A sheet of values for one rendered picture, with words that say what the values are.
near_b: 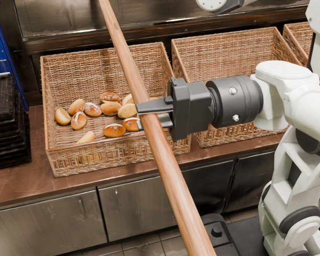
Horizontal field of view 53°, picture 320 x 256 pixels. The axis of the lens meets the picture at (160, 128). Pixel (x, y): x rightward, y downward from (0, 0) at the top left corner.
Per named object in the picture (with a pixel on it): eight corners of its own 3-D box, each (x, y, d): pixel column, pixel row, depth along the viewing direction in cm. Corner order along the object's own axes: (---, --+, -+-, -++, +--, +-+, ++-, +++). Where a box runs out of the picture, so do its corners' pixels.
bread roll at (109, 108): (121, 101, 146) (121, 112, 145) (121, 105, 152) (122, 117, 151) (99, 102, 145) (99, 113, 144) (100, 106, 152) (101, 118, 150)
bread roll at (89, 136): (92, 127, 133) (101, 136, 133) (86, 132, 138) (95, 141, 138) (76, 141, 126) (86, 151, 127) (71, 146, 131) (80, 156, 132)
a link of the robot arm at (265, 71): (247, 107, 63) (291, 134, 52) (249, 63, 60) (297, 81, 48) (275, 101, 65) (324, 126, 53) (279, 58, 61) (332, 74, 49)
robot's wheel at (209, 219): (230, 216, 163) (203, 210, 152) (234, 224, 159) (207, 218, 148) (205, 237, 171) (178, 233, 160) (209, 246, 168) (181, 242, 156)
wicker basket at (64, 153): (52, 104, 157) (38, 54, 138) (162, 88, 167) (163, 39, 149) (53, 180, 122) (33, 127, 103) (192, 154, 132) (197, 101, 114)
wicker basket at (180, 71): (167, 86, 169) (168, 37, 150) (264, 71, 179) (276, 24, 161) (199, 150, 134) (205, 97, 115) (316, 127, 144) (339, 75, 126)
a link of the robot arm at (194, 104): (181, 100, 48) (253, 88, 51) (164, 67, 55) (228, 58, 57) (178, 156, 57) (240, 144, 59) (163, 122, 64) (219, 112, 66)
